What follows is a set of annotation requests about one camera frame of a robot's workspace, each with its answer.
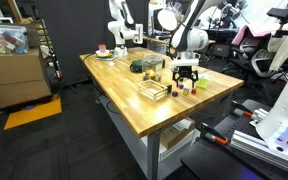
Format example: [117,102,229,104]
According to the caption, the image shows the large cardboard box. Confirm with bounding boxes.
[0,49,51,108]

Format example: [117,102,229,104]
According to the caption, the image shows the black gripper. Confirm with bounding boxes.
[172,66,198,88]

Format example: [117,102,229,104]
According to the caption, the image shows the gold desk lamp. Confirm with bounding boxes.
[157,7,182,31]

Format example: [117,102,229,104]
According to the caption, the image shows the cardboard box under table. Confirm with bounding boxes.
[160,118,195,149]

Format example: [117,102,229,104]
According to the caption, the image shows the clear glass jar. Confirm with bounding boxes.
[142,54,163,73]

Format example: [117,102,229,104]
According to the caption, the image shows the purple block near box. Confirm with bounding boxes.
[172,91,178,97]

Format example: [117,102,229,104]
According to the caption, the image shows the small Rubik's cube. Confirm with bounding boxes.
[183,88,189,96]

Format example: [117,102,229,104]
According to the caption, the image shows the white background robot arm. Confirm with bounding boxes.
[107,0,143,57]

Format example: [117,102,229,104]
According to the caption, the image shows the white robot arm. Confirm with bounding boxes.
[170,0,210,85]

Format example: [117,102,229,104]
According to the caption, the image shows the pink cup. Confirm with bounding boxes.
[98,44,106,53]

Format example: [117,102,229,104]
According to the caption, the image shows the orange floor mat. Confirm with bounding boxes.
[4,95,62,130]

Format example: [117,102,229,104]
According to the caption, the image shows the black office chair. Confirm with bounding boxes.
[222,26,288,88]

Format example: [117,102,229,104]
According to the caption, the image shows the wooden table with grey frame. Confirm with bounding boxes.
[80,47,243,180]

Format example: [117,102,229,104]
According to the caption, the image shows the aluminium rail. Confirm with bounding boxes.
[230,130,288,172]

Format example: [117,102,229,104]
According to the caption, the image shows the stacked plates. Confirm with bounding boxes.
[95,50,116,61]

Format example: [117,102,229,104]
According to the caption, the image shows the orange-handled clamp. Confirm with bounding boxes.
[200,122,228,145]

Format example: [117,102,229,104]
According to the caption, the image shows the clear plastic storage bin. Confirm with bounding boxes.
[0,24,29,55]

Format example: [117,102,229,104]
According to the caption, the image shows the colourful toy pile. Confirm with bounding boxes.
[142,70,161,82]

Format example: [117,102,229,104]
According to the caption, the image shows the wooden box with glass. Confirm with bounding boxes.
[138,80,167,102]

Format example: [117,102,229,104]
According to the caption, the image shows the background wooden desk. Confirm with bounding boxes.
[143,36,215,53]

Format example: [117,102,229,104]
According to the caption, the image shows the red-brown block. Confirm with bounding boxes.
[191,88,197,94]

